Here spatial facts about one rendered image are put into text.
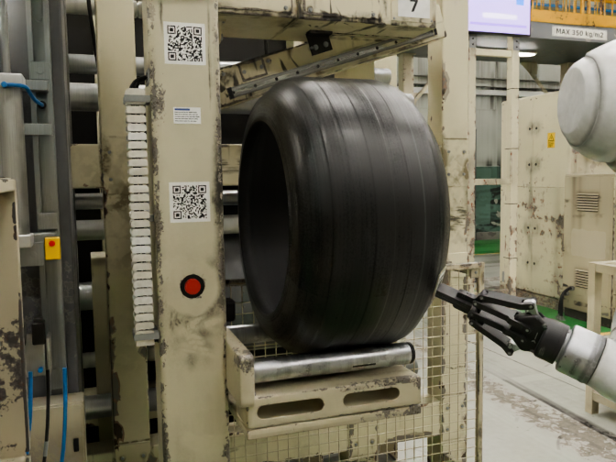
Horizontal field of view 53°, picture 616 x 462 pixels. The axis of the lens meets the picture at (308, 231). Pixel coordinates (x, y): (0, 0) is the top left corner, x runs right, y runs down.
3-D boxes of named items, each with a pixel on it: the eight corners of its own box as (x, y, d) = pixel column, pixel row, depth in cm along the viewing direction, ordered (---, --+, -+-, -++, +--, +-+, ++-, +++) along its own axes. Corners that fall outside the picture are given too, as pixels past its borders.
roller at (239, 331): (214, 325, 146) (215, 345, 146) (218, 327, 141) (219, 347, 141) (352, 313, 157) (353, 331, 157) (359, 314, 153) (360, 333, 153)
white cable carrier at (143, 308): (136, 346, 117) (125, 88, 112) (134, 340, 121) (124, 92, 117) (159, 344, 118) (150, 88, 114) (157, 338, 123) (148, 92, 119)
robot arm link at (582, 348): (580, 394, 108) (546, 378, 110) (588, 364, 115) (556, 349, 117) (601, 357, 103) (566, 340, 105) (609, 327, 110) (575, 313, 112)
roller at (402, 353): (242, 374, 120) (247, 390, 116) (243, 355, 118) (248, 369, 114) (404, 355, 131) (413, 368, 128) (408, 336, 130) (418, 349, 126)
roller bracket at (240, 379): (240, 410, 111) (238, 356, 110) (203, 352, 149) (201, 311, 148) (258, 407, 112) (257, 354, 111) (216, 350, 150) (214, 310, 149)
